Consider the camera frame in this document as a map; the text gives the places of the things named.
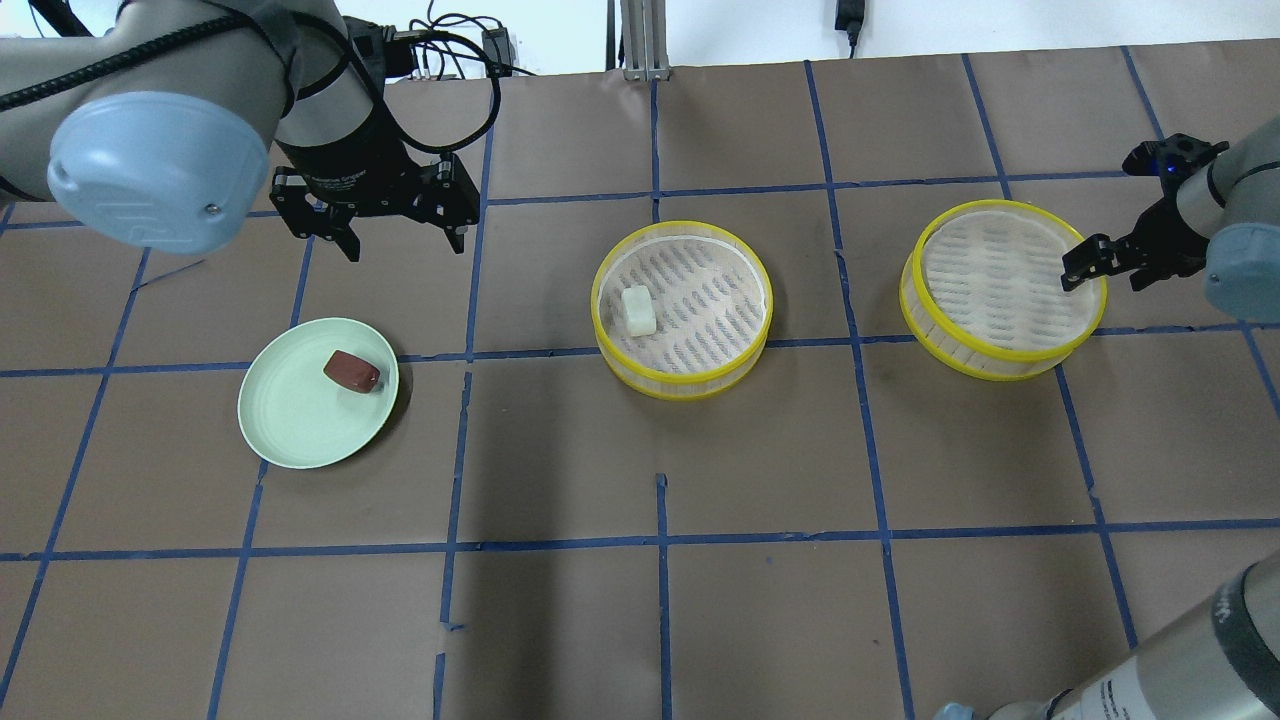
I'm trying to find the light green plate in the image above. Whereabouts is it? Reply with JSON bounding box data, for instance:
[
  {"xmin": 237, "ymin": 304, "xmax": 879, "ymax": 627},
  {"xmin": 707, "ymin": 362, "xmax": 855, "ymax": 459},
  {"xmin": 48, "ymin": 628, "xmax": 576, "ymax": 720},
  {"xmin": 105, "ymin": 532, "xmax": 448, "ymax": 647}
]
[{"xmin": 237, "ymin": 316, "xmax": 401, "ymax": 469}]

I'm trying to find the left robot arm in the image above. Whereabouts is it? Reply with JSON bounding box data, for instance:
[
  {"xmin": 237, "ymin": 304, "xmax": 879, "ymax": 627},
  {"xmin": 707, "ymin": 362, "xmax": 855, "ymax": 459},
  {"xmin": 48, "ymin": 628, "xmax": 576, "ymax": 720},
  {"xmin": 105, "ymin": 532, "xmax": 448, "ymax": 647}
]
[{"xmin": 1, "ymin": 1, "xmax": 483, "ymax": 261}]

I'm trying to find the brown red bun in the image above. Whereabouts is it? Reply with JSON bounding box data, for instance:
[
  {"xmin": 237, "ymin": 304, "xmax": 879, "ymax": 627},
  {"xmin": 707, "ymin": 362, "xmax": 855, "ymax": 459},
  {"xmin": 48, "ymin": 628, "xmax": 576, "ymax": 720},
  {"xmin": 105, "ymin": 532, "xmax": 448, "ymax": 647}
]
[{"xmin": 323, "ymin": 348, "xmax": 383, "ymax": 395}]

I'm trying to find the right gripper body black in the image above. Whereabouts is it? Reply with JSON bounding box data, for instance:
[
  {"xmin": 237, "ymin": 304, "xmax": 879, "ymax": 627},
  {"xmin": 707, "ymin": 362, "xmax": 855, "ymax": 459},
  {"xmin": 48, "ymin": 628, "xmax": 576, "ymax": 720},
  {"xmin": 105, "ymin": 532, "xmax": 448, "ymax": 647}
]
[{"xmin": 1098, "ymin": 133, "xmax": 1230, "ymax": 292}]

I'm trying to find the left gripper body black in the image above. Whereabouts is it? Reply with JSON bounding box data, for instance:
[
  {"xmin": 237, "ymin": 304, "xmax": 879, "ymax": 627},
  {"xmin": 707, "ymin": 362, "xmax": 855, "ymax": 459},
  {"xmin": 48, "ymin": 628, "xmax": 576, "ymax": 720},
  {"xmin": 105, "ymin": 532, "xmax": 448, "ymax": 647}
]
[{"xmin": 270, "ymin": 20, "xmax": 481, "ymax": 241}]

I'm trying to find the yellow bamboo steamer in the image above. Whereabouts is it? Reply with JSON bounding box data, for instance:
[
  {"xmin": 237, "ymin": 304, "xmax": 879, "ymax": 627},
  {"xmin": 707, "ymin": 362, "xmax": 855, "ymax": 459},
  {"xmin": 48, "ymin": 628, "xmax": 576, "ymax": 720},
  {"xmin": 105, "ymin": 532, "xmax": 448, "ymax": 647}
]
[
  {"xmin": 589, "ymin": 220, "xmax": 776, "ymax": 401},
  {"xmin": 897, "ymin": 199, "xmax": 1108, "ymax": 382}
]

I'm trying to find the white steamed bun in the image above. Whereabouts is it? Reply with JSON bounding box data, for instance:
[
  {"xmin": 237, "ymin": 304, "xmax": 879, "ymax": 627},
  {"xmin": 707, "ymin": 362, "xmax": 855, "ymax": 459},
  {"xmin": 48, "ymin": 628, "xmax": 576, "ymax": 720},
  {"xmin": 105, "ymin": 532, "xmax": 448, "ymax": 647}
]
[{"xmin": 620, "ymin": 284, "xmax": 658, "ymax": 338}]

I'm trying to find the black power adapter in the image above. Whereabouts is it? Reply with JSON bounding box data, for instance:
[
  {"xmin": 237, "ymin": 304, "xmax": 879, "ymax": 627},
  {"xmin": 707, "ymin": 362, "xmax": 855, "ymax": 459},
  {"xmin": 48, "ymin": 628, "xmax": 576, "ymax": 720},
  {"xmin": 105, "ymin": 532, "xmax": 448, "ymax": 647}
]
[{"xmin": 835, "ymin": 0, "xmax": 867, "ymax": 51}]

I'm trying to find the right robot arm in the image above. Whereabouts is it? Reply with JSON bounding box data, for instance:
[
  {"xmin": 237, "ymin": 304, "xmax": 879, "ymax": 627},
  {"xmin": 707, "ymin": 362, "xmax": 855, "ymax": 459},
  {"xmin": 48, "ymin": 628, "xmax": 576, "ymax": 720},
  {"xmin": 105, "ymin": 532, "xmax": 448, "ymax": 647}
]
[{"xmin": 1060, "ymin": 118, "xmax": 1279, "ymax": 323}]

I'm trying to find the aluminium frame post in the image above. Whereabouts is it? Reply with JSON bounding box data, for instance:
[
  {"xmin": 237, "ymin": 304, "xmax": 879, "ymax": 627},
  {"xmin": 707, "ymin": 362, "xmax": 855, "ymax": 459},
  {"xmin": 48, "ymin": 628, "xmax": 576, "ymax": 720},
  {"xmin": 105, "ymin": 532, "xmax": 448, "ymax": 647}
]
[{"xmin": 620, "ymin": 0, "xmax": 671, "ymax": 82}]

